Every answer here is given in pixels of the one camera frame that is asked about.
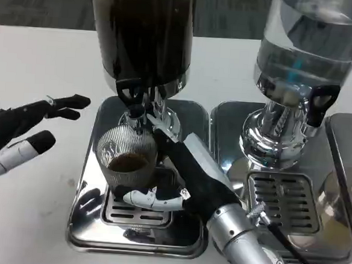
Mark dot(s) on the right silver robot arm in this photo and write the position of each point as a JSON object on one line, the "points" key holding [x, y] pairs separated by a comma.
{"points": [[241, 239]]}

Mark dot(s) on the steel drip tray base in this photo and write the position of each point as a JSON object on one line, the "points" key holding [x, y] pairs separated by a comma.
{"points": [[171, 237], [344, 140], [224, 126]]}

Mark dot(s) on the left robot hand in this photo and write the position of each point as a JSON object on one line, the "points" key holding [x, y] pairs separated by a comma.
{"points": [[0, 135]]}

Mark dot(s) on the clear water drink dispenser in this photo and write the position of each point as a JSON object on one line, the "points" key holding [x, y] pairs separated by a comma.
{"points": [[298, 65]]}

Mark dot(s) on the dark coffee drink dispenser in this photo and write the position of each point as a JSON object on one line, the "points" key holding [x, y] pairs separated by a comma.
{"points": [[141, 30]]}

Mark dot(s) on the clear ribbed glass cup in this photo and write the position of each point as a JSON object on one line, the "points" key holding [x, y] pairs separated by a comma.
{"points": [[123, 146]]}

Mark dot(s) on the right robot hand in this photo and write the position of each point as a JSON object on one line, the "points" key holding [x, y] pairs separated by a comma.
{"points": [[197, 175]]}

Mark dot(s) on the slotted steel drip grid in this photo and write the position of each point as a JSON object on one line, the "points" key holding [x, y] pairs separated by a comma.
{"points": [[138, 221], [282, 203]]}

